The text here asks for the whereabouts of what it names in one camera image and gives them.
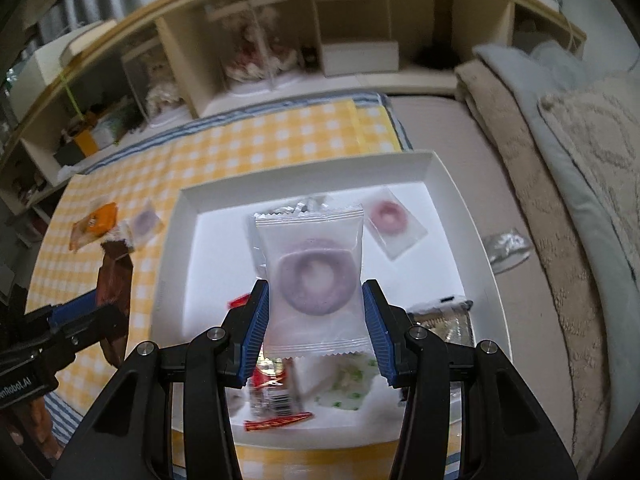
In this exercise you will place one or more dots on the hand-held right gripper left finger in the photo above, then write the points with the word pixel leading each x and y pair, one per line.
pixel 257 320

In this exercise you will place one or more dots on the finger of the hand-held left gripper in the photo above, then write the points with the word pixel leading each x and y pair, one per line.
pixel 75 306
pixel 95 324

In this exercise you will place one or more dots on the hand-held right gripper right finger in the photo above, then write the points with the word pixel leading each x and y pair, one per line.
pixel 375 330

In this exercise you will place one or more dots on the dark brown snack packet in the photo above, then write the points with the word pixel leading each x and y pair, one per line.
pixel 115 280

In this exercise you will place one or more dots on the purple donut packet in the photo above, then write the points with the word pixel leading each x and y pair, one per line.
pixel 146 221
pixel 310 280

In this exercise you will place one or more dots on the white cardboard box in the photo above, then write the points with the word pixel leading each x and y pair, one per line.
pixel 220 260

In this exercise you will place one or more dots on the person's left hand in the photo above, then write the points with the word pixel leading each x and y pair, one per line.
pixel 40 430

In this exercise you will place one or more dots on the white green snack packet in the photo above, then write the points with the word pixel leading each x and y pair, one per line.
pixel 345 385

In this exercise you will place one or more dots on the silver black snack packet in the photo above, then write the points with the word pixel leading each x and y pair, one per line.
pixel 445 322

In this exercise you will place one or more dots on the red clear snack packet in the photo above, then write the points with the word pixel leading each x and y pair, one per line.
pixel 272 395

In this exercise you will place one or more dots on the small white packet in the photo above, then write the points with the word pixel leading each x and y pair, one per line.
pixel 120 237

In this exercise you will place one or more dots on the orange snack packet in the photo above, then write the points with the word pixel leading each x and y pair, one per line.
pixel 97 220

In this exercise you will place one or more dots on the pink donut packet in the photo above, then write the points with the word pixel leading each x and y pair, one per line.
pixel 390 215

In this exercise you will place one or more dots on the brown cookie clear packet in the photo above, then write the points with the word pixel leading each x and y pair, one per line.
pixel 295 206

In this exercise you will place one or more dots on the silver foil packet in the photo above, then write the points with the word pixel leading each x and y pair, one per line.
pixel 505 247

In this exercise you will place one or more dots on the orange box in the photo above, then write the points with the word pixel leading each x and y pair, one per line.
pixel 85 141

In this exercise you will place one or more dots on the yellow checked cloth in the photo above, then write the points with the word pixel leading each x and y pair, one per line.
pixel 250 140

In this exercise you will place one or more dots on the beige towel blanket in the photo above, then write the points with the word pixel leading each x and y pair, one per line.
pixel 530 185

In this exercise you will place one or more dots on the grey mattress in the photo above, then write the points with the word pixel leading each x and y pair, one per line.
pixel 450 125

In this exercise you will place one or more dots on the small clear doll display case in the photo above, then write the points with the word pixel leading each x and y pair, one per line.
pixel 155 80

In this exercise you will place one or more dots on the white appliance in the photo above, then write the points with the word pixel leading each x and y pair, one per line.
pixel 55 60

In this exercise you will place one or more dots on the white box stand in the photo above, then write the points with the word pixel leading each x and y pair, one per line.
pixel 357 57

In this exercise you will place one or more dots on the large clear doll display case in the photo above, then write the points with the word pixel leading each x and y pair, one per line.
pixel 255 45

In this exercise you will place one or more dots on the cream fluffy blanket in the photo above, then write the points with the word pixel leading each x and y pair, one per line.
pixel 600 135

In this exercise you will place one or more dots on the wooden shelf unit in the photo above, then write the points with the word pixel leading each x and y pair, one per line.
pixel 482 25

